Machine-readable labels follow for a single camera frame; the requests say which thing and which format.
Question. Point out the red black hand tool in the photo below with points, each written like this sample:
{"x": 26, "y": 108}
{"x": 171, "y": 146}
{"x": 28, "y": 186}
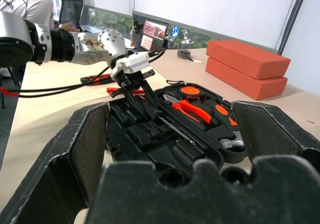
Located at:
{"x": 96, "y": 80}

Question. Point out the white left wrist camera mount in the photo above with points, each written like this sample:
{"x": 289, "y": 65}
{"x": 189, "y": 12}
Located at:
{"x": 132, "y": 62}

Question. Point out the black plastic tool case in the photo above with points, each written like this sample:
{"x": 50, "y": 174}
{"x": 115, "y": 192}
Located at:
{"x": 160, "y": 138}

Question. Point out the orange black tape measure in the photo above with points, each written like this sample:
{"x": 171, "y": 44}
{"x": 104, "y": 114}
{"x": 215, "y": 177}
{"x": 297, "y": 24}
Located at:
{"x": 190, "y": 91}

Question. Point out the person in white shirt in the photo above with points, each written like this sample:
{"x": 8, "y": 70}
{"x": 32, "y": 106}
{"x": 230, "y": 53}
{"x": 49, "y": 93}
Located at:
{"x": 27, "y": 1}

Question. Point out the person's bare hand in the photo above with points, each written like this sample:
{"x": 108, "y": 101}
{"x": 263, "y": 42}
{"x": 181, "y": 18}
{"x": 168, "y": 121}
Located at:
{"x": 68, "y": 27}

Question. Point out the orange black pliers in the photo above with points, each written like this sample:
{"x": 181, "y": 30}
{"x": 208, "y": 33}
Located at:
{"x": 192, "y": 111}

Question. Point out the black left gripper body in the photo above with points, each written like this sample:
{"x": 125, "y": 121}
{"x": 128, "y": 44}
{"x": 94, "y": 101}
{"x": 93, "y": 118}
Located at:
{"x": 130, "y": 77}

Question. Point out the black mesh office chair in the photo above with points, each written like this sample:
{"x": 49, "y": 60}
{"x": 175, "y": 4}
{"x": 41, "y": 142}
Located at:
{"x": 71, "y": 4}

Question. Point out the orange black claw hammer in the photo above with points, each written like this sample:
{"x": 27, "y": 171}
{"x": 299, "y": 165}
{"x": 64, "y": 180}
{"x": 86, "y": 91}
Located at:
{"x": 221, "y": 111}

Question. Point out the black round tape roll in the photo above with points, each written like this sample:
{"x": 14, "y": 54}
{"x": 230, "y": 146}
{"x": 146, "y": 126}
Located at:
{"x": 183, "y": 54}

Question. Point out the grey open laptop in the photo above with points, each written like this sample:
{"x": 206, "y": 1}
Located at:
{"x": 86, "y": 21}

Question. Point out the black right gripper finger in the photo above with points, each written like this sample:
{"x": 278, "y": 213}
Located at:
{"x": 270, "y": 133}
{"x": 62, "y": 159}

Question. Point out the red black slim tool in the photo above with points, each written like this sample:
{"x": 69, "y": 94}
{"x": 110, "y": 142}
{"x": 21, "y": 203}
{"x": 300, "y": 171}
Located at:
{"x": 113, "y": 90}

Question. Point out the black open laptop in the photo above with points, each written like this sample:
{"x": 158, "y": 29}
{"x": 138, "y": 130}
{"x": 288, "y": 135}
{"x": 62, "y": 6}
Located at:
{"x": 152, "y": 36}

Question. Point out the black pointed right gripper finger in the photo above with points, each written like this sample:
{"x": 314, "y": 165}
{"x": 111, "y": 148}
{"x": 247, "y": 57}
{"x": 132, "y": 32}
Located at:
{"x": 150, "y": 95}
{"x": 132, "y": 100}

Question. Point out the orange foam block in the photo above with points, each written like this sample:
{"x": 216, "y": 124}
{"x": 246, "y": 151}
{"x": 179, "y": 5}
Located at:
{"x": 245, "y": 57}
{"x": 240, "y": 83}

